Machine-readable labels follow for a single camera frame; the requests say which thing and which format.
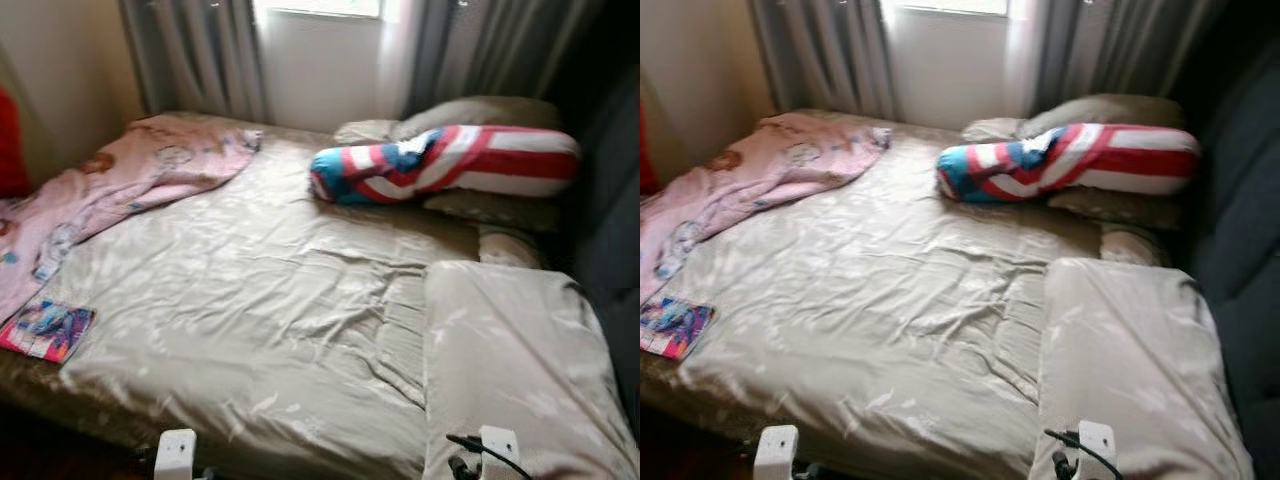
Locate colourful comic book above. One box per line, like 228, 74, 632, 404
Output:
640, 295, 716, 361
0, 298, 97, 365

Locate flat beige floral pillow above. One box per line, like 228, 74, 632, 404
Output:
420, 190, 561, 233
1045, 188, 1186, 231

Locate bed with beige floral sheet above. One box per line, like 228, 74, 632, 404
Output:
640, 108, 1251, 480
0, 108, 641, 480

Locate red white blue bolster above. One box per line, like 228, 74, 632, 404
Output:
936, 122, 1201, 204
308, 124, 583, 206

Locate dark blue fabric furniture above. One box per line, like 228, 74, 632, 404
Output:
545, 0, 641, 411
1170, 0, 1280, 480

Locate large beige pillow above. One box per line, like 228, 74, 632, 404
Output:
1015, 93, 1186, 139
390, 95, 563, 141

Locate red fabric covered cushion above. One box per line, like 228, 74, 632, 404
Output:
0, 85, 29, 199
640, 100, 663, 196

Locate pink cartoon print quilt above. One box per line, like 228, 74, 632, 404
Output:
0, 112, 263, 326
640, 112, 893, 301

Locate bright window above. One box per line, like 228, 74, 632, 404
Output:
255, 0, 386, 19
885, 0, 1011, 17

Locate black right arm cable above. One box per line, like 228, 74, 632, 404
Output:
1043, 428, 1126, 480
445, 432, 531, 480

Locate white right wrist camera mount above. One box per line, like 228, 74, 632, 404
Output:
1078, 420, 1118, 480
478, 425, 521, 480

